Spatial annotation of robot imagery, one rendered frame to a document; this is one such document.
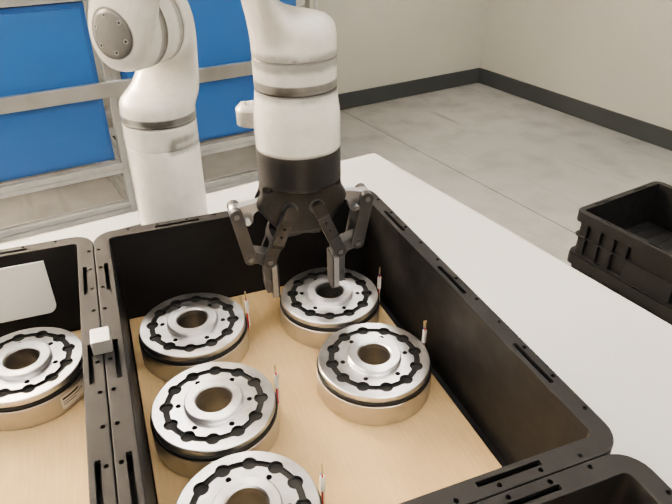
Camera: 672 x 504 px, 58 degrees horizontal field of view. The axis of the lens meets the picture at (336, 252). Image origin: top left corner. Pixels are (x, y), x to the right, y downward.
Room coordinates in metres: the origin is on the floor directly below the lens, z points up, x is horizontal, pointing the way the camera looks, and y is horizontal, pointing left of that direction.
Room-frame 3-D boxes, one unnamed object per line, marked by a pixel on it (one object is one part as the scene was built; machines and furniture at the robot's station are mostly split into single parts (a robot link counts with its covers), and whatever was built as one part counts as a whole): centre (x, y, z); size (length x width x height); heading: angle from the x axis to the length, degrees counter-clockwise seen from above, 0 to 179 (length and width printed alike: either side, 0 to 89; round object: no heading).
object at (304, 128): (0.53, 0.04, 1.06); 0.11 x 0.09 x 0.06; 16
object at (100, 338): (0.35, 0.18, 0.94); 0.02 x 0.01 x 0.01; 21
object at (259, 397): (0.36, 0.10, 0.86); 0.10 x 0.10 x 0.01
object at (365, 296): (0.52, 0.01, 0.86); 0.10 x 0.10 x 0.01
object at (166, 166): (0.75, 0.22, 0.89); 0.09 x 0.09 x 0.17; 31
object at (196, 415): (0.36, 0.10, 0.86); 0.05 x 0.05 x 0.01
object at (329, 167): (0.51, 0.03, 0.99); 0.08 x 0.08 x 0.09
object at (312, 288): (0.52, 0.01, 0.86); 0.05 x 0.05 x 0.01
